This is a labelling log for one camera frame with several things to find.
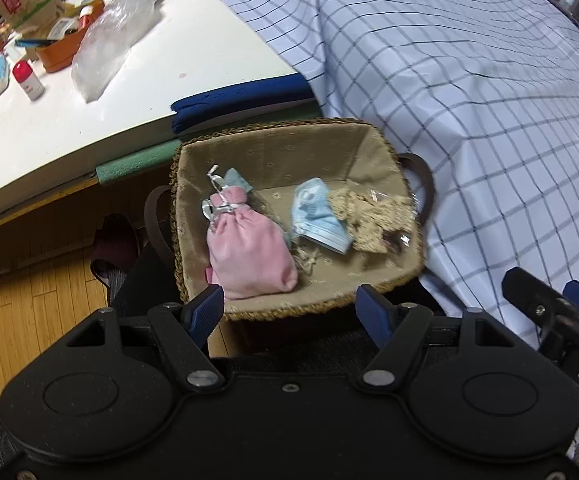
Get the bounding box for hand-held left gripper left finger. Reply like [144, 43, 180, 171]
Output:
[64, 284, 226, 391]

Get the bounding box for orange tray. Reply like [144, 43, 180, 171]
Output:
[16, 0, 105, 73]

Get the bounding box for wicker basket with beige lining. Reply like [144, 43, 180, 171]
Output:
[144, 117, 437, 322]

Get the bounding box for dark red slipper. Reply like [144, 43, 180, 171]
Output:
[90, 212, 142, 291]

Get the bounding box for white checkered tablecloth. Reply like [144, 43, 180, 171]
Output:
[216, 0, 579, 351]

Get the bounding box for pink drawstring pouch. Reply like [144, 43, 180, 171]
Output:
[200, 162, 299, 301]

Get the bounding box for blue face mask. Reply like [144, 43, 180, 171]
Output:
[289, 177, 353, 256]

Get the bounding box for person's dark pants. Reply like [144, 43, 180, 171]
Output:
[109, 240, 470, 361]

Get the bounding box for navy folded cloth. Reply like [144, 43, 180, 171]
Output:
[170, 72, 315, 136]

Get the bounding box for red-capped white bottle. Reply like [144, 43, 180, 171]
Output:
[12, 59, 46, 101]

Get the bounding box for clear plastic bag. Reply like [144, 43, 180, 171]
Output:
[70, 0, 162, 103]

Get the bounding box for green foam edge guard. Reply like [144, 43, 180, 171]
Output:
[95, 102, 323, 186]

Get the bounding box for beige crochet doily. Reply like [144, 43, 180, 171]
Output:
[329, 187, 417, 256]

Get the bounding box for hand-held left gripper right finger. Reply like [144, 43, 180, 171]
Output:
[357, 284, 515, 391]

